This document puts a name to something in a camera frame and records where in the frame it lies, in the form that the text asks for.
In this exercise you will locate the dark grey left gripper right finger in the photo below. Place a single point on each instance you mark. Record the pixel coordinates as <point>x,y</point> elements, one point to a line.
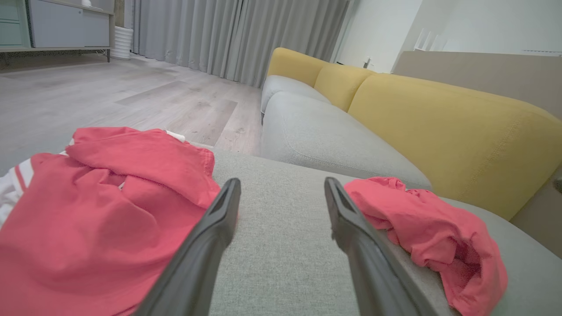
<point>364,259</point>

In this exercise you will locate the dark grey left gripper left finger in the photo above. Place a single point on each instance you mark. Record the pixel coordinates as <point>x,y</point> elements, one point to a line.
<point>206,245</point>

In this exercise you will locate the red shorts with white trim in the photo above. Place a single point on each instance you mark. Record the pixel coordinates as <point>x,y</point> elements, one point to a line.
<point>439,228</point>

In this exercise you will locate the red basketball jersey number 23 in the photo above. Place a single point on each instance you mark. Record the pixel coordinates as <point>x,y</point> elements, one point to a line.
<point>88,228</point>

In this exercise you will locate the large grey sofa seat cushion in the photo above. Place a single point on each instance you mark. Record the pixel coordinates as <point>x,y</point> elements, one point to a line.
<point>325,136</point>

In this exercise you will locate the large yellow sofa back cushion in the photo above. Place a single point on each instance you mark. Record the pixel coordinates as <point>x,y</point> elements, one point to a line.
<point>461,136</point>

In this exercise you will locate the small grey sofa seat cushion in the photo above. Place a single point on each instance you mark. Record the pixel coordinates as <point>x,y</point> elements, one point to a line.
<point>285,85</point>

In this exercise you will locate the grey pleated curtain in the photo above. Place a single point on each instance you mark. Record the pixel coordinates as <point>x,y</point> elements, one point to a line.
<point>228,35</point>

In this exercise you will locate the white ribbed cylinder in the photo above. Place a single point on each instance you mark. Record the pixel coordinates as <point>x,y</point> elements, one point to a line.
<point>121,43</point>

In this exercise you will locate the white slatted rack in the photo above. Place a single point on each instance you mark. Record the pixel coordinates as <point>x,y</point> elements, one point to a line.
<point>428,40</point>

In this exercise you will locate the grey cabinet with wooden frame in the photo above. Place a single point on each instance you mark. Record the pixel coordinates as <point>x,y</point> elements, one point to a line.
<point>57,24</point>

